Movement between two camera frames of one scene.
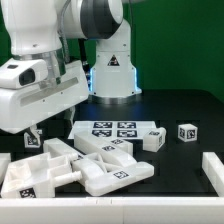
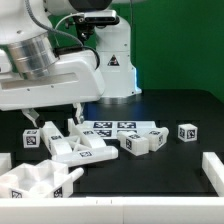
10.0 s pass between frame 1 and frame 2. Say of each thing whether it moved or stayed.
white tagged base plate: stayed
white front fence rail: stayed
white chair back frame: moved
